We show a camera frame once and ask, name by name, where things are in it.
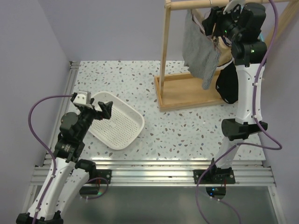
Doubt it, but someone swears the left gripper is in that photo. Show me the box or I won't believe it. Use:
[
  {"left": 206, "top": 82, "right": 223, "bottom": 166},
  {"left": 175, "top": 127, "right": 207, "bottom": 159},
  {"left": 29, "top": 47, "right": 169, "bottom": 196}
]
[{"left": 77, "top": 98, "right": 112, "bottom": 140}]

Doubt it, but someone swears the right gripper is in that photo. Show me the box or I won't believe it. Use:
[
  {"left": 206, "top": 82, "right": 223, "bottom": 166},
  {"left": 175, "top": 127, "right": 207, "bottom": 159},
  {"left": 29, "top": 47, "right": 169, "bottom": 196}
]
[{"left": 202, "top": 1, "right": 243, "bottom": 43}]

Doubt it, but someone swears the grey striped underwear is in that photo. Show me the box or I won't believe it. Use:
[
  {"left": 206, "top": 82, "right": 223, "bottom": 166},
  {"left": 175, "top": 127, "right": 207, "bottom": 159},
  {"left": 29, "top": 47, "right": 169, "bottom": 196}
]
[{"left": 182, "top": 10, "right": 221, "bottom": 90}]

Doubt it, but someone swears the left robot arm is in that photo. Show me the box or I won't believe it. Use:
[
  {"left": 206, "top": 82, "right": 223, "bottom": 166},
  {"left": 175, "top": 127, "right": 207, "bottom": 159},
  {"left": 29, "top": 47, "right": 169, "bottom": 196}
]
[{"left": 16, "top": 99, "right": 113, "bottom": 224}]

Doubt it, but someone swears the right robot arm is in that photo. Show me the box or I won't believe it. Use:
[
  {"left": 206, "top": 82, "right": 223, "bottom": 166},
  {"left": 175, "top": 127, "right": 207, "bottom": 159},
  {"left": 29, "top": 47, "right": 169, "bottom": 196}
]
[{"left": 202, "top": 0, "right": 268, "bottom": 183}]

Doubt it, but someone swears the beige underwear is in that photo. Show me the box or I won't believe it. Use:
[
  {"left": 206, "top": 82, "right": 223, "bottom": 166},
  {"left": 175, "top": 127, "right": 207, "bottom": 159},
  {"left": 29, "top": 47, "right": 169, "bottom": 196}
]
[{"left": 217, "top": 37, "right": 233, "bottom": 70}]

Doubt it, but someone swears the blue plastic clip hanger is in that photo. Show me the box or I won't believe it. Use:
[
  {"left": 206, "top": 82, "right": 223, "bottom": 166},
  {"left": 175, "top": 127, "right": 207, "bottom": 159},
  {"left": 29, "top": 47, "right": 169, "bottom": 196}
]
[{"left": 258, "top": 33, "right": 265, "bottom": 42}]

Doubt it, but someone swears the black underwear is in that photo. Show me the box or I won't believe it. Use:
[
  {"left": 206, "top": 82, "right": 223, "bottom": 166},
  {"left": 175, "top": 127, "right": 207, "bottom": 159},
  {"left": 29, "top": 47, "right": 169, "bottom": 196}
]
[{"left": 215, "top": 62, "right": 238, "bottom": 104}]

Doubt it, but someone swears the white perforated plastic basket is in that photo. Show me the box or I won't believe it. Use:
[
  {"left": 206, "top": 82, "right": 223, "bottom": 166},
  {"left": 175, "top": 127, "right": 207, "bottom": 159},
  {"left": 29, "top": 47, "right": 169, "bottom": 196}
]
[{"left": 89, "top": 91, "right": 145, "bottom": 150}]

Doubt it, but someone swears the wooden clothes rack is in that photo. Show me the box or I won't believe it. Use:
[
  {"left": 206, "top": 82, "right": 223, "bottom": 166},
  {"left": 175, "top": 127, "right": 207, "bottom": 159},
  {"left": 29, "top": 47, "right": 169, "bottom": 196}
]
[{"left": 154, "top": 0, "right": 299, "bottom": 112}]

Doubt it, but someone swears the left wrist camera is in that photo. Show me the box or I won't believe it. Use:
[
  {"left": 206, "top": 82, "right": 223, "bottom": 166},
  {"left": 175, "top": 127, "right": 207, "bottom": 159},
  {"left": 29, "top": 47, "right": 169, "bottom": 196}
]
[{"left": 71, "top": 91, "right": 93, "bottom": 108}]

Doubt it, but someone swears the aluminium rail frame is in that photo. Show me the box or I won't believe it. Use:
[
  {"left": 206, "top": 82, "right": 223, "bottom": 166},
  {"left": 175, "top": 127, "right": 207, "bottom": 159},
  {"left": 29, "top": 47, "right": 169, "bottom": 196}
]
[{"left": 17, "top": 61, "right": 288, "bottom": 224}]

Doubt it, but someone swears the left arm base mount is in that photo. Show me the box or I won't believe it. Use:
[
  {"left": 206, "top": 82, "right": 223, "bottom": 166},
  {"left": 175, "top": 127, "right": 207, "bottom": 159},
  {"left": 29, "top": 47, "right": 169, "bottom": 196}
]
[{"left": 79, "top": 169, "right": 112, "bottom": 196}]

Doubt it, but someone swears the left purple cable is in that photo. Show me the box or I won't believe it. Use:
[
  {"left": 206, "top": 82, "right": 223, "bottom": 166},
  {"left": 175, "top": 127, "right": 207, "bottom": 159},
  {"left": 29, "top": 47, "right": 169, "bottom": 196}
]
[{"left": 28, "top": 94, "right": 74, "bottom": 224}]

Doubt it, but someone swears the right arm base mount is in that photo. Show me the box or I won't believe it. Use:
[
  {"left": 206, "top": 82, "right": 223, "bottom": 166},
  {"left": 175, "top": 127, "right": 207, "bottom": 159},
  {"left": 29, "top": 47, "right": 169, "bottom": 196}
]
[{"left": 200, "top": 168, "right": 236, "bottom": 199}]

